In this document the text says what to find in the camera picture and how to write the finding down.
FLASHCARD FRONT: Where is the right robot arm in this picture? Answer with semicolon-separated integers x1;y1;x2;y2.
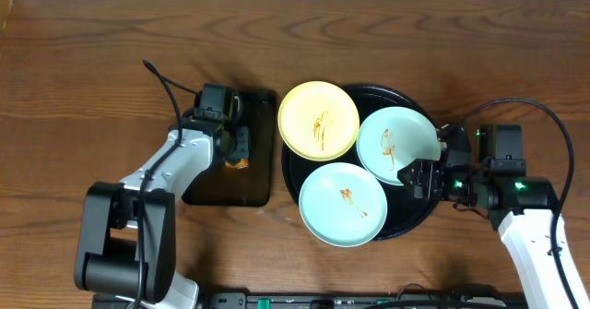
397;125;589;308

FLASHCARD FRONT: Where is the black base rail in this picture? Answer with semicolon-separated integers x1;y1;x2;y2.
195;292;528;309

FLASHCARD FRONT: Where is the black rectangular tray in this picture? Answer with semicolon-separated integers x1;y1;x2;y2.
182;90;277;208

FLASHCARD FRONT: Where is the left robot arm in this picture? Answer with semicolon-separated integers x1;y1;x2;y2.
74;120;250;308

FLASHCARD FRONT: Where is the green and orange sponge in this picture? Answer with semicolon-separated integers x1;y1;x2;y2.
225;158;249;169

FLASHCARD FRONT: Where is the yellow plate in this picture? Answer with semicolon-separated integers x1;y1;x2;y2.
277;81;360;161

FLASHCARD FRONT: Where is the black round tray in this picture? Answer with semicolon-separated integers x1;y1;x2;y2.
281;84;438;241

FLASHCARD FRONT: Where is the light blue plate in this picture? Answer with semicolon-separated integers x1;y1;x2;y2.
356;106;442;185
299;162;387;247

